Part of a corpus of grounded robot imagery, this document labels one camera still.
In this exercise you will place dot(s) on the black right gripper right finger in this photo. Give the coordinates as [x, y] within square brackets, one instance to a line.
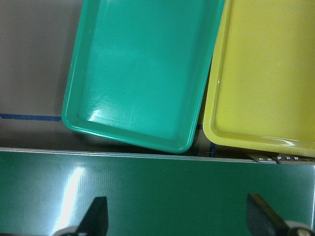
[262, 220]

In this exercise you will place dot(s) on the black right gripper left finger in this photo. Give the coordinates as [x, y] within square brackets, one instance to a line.
[95, 221]

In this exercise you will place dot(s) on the green conveyor belt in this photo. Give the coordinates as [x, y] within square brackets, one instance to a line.
[45, 191]

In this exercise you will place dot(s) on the yellow plastic tray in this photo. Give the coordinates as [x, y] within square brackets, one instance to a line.
[261, 92]

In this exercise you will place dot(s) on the green plastic tray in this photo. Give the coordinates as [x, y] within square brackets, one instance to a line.
[139, 70]

